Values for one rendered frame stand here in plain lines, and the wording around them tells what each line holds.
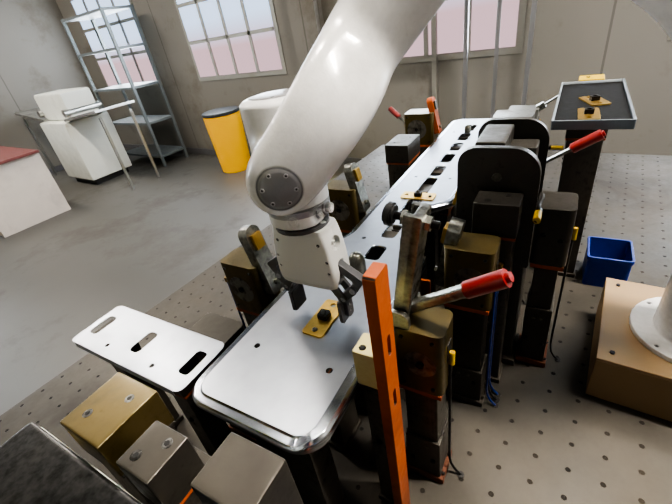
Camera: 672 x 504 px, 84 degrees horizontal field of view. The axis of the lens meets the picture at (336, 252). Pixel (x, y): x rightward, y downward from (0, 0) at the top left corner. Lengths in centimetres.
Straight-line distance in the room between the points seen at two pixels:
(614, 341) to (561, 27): 274
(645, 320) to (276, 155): 79
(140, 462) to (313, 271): 28
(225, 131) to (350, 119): 429
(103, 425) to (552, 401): 77
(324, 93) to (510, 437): 70
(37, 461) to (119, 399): 11
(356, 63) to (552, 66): 307
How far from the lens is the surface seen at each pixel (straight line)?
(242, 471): 25
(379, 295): 37
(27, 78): 752
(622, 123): 91
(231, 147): 469
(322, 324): 60
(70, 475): 56
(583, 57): 340
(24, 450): 63
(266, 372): 57
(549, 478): 82
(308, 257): 51
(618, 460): 88
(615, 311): 98
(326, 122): 36
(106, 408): 55
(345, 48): 40
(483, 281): 45
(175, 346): 68
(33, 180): 519
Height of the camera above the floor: 141
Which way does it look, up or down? 32 degrees down
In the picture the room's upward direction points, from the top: 10 degrees counter-clockwise
